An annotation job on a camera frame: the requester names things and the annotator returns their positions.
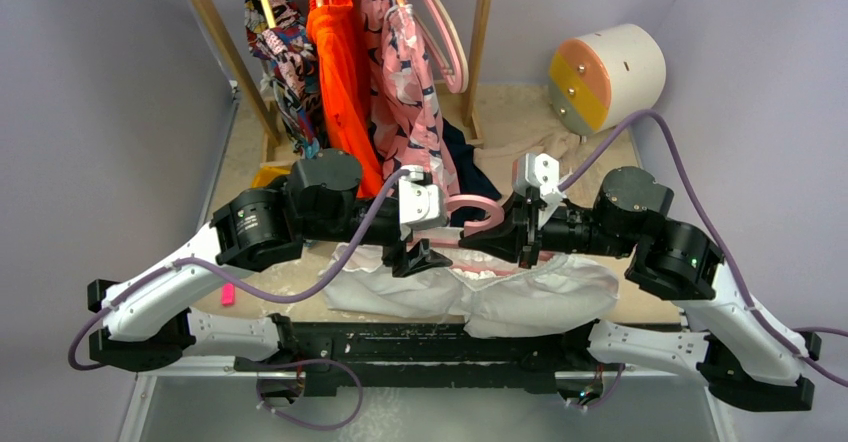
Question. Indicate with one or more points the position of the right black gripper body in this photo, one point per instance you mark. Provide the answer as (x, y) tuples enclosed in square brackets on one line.
[(527, 228)]

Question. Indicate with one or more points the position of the white shorts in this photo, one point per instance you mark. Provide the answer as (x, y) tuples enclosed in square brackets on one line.
[(493, 297)]

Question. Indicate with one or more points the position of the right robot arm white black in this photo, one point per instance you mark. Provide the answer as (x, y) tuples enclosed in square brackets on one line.
[(735, 357)]

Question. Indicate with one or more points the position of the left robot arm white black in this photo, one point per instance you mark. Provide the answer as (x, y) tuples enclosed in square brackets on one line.
[(151, 321)]

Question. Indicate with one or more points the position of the navy blue shorts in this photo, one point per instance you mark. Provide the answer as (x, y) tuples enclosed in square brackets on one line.
[(471, 179)]

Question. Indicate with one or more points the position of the beige shorts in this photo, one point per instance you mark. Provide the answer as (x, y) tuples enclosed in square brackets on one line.
[(569, 151)]

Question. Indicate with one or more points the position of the pink shark print shorts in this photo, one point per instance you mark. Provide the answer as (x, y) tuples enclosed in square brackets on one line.
[(408, 126)]

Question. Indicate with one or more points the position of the comic print shorts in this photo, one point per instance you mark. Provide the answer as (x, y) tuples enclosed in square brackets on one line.
[(277, 36)]

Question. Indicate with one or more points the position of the orange mesh shorts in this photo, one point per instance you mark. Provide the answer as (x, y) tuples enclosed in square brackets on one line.
[(344, 85)]

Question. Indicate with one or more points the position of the yellow plastic bin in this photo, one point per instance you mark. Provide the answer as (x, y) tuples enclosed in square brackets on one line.
[(274, 177)]

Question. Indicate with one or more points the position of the round white drawer cabinet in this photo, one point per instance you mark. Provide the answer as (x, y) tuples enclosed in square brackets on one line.
[(596, 80)]

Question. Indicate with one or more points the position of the pink plastic clip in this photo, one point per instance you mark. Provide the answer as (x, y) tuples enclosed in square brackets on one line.
[(227, 296)]

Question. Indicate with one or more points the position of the wooden clothes rack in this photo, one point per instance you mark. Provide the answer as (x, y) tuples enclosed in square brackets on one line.
[(275, 150)]

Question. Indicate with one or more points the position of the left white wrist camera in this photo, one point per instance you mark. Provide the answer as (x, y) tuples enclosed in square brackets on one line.
[(422, 203)]

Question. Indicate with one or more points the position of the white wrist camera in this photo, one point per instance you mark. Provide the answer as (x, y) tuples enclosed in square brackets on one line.
[(541, 172), (422, 203)]

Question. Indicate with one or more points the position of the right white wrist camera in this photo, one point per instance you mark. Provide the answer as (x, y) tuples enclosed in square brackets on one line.
[(541, 172)]

